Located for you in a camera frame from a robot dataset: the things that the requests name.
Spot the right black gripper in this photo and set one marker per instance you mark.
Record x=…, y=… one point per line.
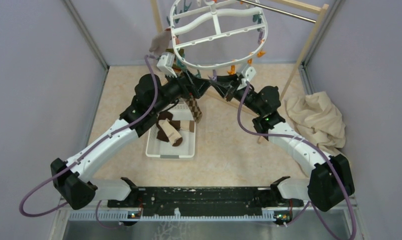
x=225, y=84

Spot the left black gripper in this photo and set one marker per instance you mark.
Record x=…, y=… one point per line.
x=198, y=86

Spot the brown checkered sock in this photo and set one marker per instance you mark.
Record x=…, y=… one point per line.
x=194, y=108

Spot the white round clip hanger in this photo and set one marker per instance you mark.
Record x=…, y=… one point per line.
x=210, y=10

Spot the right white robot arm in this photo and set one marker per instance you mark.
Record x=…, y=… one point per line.
x=329, y=179

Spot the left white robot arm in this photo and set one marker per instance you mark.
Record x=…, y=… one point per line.
x=73, y=178

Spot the grey sock on hanger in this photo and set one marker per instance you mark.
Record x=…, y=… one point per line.
x=160, y=42

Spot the beige brown sock in basket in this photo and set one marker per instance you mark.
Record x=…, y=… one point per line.
x=187, y=126

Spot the metal hanging rod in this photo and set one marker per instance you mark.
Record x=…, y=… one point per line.
x=290, y=3

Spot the beige crumpled cloth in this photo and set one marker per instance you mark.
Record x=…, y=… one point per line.
x=318, y=119

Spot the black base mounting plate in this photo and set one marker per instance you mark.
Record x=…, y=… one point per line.
x=208, y=201

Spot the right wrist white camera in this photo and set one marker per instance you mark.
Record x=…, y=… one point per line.
x=246, y=72

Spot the wrist white camera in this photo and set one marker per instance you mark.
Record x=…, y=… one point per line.
x=165, y=64
x=246, y=72

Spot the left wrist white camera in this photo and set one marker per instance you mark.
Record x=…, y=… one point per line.
x=165, y=64

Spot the wooden drying rack frame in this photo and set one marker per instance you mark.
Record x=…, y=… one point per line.
x=308, y=44

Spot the white slotted cable duct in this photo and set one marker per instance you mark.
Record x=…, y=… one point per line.
x=111, y=215

